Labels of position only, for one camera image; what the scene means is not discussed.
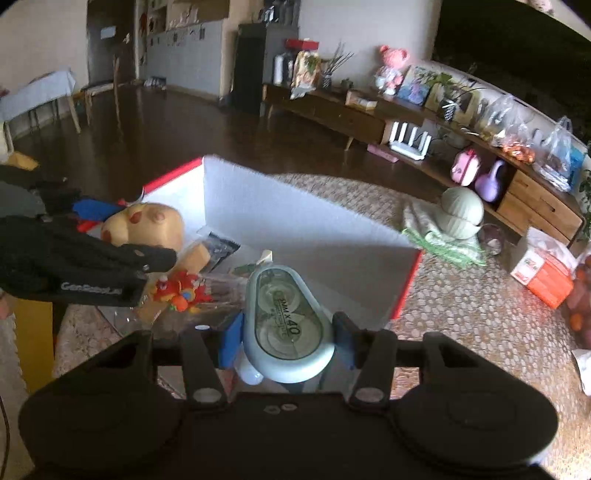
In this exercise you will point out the colourful picture frame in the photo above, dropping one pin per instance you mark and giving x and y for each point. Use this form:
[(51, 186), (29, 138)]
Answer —
[(415, 86)]

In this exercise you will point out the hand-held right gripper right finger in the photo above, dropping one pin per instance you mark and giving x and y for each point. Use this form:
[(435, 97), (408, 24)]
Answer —
[(344, 341)]

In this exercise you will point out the small dark teapot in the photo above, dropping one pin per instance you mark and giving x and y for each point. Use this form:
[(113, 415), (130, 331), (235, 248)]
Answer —
[(346, 83)]

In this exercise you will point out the wooden photo frame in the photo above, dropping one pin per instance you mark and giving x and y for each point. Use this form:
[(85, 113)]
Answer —
[(471, 104)]

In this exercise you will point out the vase with dry twigs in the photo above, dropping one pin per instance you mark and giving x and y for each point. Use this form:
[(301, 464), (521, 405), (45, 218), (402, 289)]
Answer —
[(328, 78)]

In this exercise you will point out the pair of shoes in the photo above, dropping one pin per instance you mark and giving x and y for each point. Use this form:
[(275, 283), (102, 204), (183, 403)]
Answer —
[(154, 82)]

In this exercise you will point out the yellow stool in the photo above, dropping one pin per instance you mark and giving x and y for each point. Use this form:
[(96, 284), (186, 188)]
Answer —
[(34, 346)]

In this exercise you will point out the white bottle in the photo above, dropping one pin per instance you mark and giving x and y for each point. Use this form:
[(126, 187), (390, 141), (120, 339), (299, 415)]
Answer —
[(278, 69)]

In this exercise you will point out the white router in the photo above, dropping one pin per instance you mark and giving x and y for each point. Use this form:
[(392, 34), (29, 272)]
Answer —
[(408, 141)]

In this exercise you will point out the black flat television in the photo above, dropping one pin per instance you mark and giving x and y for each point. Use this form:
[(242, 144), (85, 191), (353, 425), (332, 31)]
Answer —
[(508, 37)]

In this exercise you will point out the wooden chair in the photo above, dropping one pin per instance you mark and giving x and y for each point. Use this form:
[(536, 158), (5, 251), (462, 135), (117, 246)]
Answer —
[(99, 87)]

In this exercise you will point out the flat pink tray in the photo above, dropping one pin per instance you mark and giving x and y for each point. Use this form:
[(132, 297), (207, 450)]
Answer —
[(383, 153)]

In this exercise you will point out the wall cabinet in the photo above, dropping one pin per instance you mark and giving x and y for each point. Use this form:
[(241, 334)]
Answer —
[(184, 46)]

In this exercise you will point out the floral paper bag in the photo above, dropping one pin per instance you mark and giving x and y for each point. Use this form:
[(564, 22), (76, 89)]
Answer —
[(307, 69)]

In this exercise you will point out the tall potted plant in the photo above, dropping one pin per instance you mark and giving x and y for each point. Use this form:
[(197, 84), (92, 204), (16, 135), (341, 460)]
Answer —
[(585, 198)]

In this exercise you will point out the purple vase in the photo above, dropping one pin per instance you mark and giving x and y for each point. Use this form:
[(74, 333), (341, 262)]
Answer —
[(490, 185)]

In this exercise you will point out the small glass bowl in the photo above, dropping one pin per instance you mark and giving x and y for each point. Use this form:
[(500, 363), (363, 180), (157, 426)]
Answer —
[(491, 237)]

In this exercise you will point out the blue packet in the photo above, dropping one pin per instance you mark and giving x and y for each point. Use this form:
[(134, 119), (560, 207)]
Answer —
[(578, 161)]

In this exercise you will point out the folded green cloth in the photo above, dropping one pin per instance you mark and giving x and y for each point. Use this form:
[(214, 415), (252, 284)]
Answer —
[(438, 240)]

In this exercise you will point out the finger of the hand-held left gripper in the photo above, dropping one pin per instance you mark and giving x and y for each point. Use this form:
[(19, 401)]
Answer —
[(99, 208), (154, 259)]

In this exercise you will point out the pink toy bag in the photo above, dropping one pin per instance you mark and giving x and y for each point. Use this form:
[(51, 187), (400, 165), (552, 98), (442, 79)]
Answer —
[(464, 167)]

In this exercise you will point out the pink doll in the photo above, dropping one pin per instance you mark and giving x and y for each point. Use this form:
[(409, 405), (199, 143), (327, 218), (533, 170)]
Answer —
[(391, 69)]

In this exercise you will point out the plant in striped vase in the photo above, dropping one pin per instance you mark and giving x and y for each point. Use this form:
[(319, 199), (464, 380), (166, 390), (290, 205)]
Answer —
[(448, 110)]

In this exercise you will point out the black coffee machine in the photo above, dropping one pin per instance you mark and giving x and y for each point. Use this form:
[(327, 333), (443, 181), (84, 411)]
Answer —
[(277, 11)]

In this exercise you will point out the yellow white carton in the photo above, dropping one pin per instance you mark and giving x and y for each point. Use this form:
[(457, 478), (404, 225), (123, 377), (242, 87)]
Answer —
[(361, 99)]

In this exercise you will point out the yellow toy with red spots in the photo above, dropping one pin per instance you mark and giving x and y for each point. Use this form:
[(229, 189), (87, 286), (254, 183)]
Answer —
[(143, 224)]

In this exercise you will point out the clear bag of oranges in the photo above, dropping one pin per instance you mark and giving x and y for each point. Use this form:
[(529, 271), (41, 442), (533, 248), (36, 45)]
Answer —
[(519, 145)]

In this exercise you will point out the dark wooden door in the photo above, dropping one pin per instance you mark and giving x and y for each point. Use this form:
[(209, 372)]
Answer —
[(104, 41)]

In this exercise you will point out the black bottle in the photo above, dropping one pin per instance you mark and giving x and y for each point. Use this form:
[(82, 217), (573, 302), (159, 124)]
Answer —
[(289, 67)]

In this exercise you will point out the clear bag of yellow fruit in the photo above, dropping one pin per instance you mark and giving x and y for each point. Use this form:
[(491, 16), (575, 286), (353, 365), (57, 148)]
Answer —
[(496, 120)]

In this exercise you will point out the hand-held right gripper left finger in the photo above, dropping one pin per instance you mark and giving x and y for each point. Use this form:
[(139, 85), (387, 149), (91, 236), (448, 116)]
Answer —
[(231, 344)]

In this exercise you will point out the wooden television cabinet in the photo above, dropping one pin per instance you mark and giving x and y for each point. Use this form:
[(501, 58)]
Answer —
[(323, 108)]

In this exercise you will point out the pale blue correction tape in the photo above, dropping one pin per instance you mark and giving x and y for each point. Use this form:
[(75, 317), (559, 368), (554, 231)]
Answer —
[(284, 323)]

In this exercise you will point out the black snack packet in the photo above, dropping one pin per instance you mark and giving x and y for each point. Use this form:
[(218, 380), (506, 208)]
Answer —
[(222, 247)]

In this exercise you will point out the plastic bag with dark contents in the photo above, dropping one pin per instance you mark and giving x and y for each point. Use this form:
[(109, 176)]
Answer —
[(556, 157)]

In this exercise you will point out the flat red gift box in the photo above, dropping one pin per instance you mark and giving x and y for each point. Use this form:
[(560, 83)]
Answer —
[(302, 44)]

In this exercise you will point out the table with light cloth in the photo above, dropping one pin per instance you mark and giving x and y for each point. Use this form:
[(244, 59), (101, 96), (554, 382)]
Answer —
[(37, 92)]

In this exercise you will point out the orange white tissue box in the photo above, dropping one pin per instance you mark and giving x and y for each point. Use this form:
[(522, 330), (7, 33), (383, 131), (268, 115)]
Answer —
[(542, 272)]

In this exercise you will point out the red cardboard box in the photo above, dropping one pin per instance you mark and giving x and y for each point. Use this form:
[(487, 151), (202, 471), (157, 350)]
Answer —
[(300, 221)]

